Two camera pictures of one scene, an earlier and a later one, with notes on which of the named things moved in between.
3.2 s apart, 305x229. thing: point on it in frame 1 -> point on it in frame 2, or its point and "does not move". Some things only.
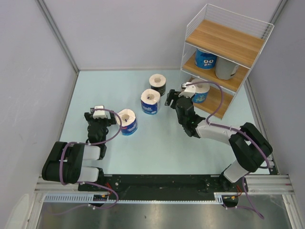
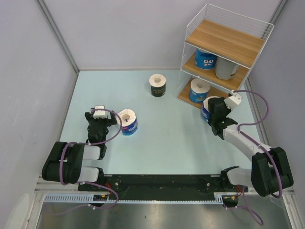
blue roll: [202, 90] does not move
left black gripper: [109, 121] does not move
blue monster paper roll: [205, 60] does not move
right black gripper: [172, 95] -> [227, 109]
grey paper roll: [225, 69] does not move
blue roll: [150, 99] -> [205, 113]
